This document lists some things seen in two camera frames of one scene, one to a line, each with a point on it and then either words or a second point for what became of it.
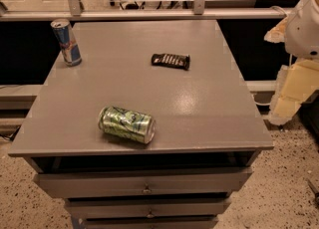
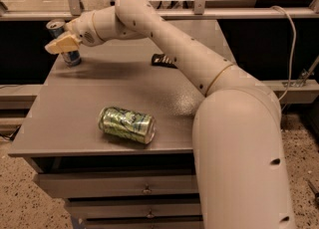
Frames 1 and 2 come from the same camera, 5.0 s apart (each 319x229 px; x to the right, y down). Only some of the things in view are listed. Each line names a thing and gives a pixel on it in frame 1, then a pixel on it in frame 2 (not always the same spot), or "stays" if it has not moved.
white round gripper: x=304 y=34 -> x=83 y=29
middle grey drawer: x=190 y=207 stays
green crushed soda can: x=134 y=124 stays
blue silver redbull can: x=67 y=41 stays
